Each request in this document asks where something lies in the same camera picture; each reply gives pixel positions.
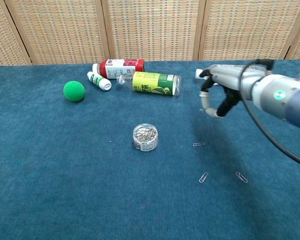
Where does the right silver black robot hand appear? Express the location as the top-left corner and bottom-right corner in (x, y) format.
(198, 63), (256, 119)

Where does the clear round paperclip container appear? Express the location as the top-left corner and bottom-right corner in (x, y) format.
(132, 123), (159, 152)

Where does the clear water bottle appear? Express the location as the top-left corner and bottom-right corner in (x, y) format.
(195, 63), (243, 80)

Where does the yellow green label bottle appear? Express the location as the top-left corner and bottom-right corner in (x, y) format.
(116, 71), (182, 97)

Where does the red juice bottle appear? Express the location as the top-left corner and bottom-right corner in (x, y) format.
(92, 58), (145, 80)

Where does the small white green bottle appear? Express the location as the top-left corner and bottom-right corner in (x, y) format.
(86, 71), (113, 92)

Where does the green foam ball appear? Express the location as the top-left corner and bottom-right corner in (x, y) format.
(62, 80), (86, 102)

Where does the blue felt table mat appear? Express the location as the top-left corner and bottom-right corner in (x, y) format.
(0, 59), (300, 240)

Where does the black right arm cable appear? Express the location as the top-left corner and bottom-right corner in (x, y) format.
(239, 58), (300, 169)

